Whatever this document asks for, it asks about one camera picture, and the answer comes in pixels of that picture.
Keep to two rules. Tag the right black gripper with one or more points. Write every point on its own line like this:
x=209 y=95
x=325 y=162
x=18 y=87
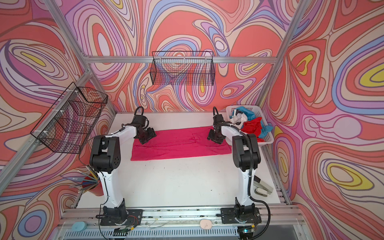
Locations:
x=211 y=136

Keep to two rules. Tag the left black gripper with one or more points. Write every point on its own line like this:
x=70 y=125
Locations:
x=153 y=133

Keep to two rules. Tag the magenta pink t shirt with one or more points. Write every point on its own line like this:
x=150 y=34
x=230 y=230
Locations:
x=178 y=144

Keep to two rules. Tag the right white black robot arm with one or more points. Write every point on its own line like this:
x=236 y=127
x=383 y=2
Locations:
x=246 y=157

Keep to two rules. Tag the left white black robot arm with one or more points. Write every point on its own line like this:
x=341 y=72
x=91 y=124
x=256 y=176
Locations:
x=105 y=159

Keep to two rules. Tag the white black t shirt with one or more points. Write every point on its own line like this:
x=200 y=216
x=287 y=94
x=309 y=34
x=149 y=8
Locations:
x=238 y=118

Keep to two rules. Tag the red t shirt in basket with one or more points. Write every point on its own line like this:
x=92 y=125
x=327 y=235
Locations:
x=253 y=127

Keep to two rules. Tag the teal t shirt in basket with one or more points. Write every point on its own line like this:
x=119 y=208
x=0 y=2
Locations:
x=253 y=112

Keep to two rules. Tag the white plastic laundry basket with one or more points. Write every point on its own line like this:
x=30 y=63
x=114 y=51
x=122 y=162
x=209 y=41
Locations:
x=229 y=111

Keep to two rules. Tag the grey stapler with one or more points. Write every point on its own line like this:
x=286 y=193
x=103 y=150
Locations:
x=261 y=188

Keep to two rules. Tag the red pencil cup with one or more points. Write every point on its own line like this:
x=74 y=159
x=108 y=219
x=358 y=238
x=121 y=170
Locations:
x=87 y=182

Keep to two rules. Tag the pink round disc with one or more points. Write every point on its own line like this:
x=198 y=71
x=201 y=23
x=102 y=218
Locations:
x=206 y=224

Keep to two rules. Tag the light blue round disc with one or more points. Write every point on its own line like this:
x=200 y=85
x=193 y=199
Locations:
x=79 y=226

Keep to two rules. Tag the black wire basket back wall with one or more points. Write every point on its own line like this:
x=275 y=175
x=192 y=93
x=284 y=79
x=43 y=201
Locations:
x=183 y=68

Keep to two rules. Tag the black wire basket wall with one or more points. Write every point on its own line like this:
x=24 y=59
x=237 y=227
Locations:
x=71 y=119
x=183 y=68

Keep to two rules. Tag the black wire basket left wall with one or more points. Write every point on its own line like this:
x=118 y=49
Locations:
x=71 y=119

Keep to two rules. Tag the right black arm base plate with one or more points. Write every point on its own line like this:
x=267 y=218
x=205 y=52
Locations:
x=228 y=216

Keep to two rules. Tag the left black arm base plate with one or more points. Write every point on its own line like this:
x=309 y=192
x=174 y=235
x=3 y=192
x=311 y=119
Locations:
x=132 y=217

